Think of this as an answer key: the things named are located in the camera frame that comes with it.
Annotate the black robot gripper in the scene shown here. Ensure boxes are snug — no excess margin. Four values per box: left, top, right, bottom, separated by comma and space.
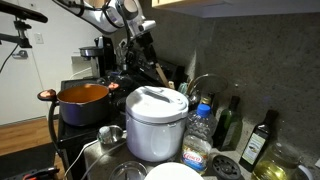
125, 32, 158, 69

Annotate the wooden spoon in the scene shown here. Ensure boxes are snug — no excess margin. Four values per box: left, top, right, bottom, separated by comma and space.
155, 63, 169, 88

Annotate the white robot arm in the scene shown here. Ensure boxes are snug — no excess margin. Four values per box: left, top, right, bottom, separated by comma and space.
52, 0, 158, 68

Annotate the orange interior cooking pot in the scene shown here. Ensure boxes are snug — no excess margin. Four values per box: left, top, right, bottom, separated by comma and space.
37, 84, 112, 126

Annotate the black coffee maker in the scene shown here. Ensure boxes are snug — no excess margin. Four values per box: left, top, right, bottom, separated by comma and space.
80, 36, 116, 77

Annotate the light wooden spatula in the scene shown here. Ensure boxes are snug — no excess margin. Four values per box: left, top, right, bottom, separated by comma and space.
168, 81, 175, 90

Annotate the teal silicone whisk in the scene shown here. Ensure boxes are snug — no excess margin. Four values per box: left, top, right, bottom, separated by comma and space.
178, 82, 188, 94

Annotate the white rice cooker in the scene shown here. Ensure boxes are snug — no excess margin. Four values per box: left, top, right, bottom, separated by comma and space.
125, 86, 189, 162

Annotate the gold-capped dark bottle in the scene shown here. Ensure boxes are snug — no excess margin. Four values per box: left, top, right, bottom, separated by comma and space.
200, 93, 216, 115

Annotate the small steel cup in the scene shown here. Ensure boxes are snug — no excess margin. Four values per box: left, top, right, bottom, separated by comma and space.
97, 125, 125, 153

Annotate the black electric stove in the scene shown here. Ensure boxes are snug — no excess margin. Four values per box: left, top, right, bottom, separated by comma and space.
47, 56, 186, 180

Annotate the Crisco oil bottle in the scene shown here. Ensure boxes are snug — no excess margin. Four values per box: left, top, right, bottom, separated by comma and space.
181, 104, 215, 175

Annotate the small steel bowl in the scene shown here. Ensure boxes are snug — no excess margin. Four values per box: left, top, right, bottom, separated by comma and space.
109, 161, 147, 180

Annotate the green olive oil bottle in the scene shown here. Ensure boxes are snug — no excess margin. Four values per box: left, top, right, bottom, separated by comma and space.
213, 96, 242, 151

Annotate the white plate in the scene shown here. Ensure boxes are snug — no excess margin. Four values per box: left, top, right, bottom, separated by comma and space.
144, 162, 204, 180

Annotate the black round perforated lid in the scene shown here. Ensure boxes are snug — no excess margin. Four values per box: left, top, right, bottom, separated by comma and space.
212, 155, 241, 180

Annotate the dark olive oil bottle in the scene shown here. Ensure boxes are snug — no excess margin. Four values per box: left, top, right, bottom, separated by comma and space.
239, 110, 279, 172

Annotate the glass oil jar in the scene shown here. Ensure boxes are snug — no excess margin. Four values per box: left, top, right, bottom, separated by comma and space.
251, 142, 314, 180

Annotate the wire mesh skimmer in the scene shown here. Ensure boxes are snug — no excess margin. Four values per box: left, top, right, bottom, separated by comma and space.
186, 73, 228, 96

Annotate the white power cable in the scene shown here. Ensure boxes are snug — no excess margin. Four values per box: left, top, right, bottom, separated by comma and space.
63, 139, 127, 180

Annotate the black camera on stand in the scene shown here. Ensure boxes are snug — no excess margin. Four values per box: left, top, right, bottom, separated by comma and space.
0, 0, 48, 51

